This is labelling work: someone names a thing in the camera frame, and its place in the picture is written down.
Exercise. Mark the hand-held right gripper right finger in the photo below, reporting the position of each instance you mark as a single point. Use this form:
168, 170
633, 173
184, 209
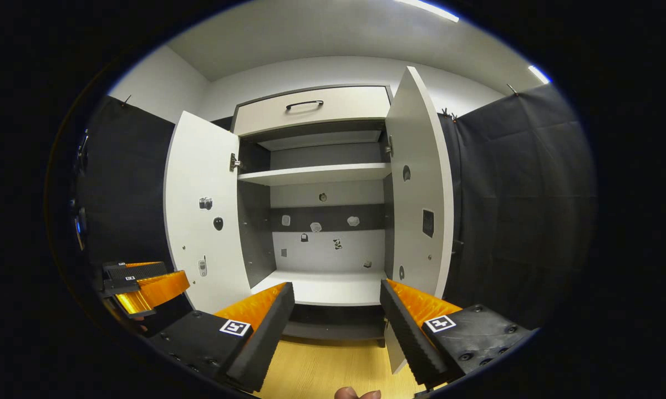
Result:
407, 338

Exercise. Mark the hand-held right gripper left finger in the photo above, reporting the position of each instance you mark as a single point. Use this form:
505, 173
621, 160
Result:
263, 338

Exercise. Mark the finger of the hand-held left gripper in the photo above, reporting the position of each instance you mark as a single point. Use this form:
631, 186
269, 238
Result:
155, 291
138, 270

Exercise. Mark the white grey shoe cabinet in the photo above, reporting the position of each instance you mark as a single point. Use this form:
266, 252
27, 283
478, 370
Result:
321, 255

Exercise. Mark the white door with camera sticker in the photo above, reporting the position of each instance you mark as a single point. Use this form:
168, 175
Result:
211, 166

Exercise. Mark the white door with headphone sticker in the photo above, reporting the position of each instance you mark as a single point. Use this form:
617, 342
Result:
421, 138

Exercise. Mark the white cabinet shelf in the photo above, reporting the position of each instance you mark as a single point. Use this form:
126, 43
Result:
321, 140
332, 288
316, 174

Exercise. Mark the metal door hinge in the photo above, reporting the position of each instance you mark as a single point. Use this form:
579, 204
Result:
236, 163
389, 147

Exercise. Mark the white cabinet drawer front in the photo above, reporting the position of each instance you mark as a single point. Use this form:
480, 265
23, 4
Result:
344, 105

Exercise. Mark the short ceiling light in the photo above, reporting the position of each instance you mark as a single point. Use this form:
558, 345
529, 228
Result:
539, 74

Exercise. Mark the long ceiling light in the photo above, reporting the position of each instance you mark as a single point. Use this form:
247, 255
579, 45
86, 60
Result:
427, 9

